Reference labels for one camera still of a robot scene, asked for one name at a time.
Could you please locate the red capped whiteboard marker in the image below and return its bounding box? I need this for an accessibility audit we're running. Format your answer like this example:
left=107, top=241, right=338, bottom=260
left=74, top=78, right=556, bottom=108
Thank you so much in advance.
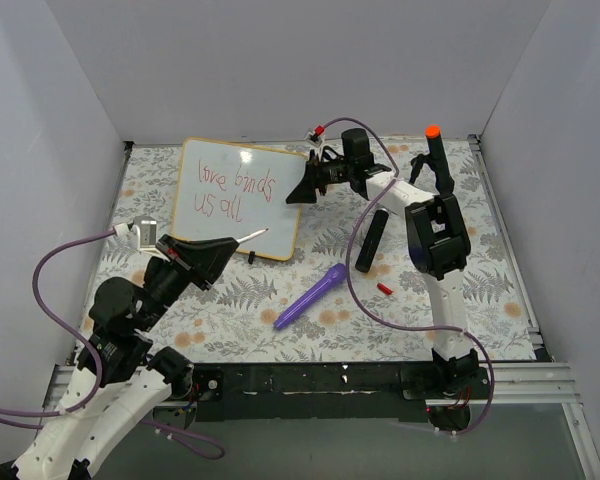
left=236, top=228, right=269, bottom=244

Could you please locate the yellow framed whiteboard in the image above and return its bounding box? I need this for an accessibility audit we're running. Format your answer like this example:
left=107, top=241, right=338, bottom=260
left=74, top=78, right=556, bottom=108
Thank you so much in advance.
left=171, top=137, right=306, bottom=261

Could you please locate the red marker cap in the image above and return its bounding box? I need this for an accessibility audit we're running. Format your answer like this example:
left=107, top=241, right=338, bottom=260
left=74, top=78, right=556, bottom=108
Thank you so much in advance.
left=377, top=283, right=393, bottom=295

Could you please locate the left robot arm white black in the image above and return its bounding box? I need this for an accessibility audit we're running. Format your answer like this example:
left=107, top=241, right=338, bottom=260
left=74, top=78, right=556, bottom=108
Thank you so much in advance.
left=0, top=235, right=240, bottom=479

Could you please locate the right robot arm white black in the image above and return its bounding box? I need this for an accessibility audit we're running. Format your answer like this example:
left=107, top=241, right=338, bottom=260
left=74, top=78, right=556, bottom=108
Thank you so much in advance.
left=286, top=125, right=479, bottom=398

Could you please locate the black handheld microphone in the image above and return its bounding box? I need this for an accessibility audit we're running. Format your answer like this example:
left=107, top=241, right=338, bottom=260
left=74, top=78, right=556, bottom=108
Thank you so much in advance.
left=355, top=208, right=390, bottom=273

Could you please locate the purple toy microphone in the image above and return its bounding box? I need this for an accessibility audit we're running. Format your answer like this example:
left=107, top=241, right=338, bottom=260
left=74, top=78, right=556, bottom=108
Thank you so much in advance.
left=273, top=263, right=347, bottom=331

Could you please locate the black microphone desk stand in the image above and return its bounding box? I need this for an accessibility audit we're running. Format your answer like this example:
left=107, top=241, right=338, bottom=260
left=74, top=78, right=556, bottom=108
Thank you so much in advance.
left=409, top=154, right=429, bottom=185

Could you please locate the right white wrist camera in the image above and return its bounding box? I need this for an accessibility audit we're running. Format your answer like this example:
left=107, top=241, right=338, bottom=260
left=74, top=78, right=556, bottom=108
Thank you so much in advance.
left=305, top=125, right=325, bottom=158

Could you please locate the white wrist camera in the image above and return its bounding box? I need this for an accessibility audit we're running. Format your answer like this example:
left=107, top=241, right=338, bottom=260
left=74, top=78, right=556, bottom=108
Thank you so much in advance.
left=113, top=215, right=159, bottom=255
left=305, top=125, right=325, bottom=158

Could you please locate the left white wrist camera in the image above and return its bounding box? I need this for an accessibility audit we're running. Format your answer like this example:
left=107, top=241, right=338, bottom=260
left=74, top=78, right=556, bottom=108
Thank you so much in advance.
left=113, top=215, right=159, bottom=255

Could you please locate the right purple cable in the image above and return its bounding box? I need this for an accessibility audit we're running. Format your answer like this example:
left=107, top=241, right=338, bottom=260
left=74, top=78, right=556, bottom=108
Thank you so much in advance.
left=309, top=117, right=496, bottom=436

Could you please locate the purple cable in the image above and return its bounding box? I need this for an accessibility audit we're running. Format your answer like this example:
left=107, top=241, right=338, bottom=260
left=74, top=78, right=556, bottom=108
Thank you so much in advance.
left=309, top=117, right=496, bottom=436
left=0, top=223, right=227, bottom=460

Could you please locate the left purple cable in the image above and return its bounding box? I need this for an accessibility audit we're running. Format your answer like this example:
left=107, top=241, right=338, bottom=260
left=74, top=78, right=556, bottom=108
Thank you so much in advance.
left=0, top=223, right=227, bottom=460

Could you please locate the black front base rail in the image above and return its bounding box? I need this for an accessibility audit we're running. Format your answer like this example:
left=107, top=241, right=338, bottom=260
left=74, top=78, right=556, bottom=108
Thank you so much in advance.
left=191, top=362, right=455, bottom=422

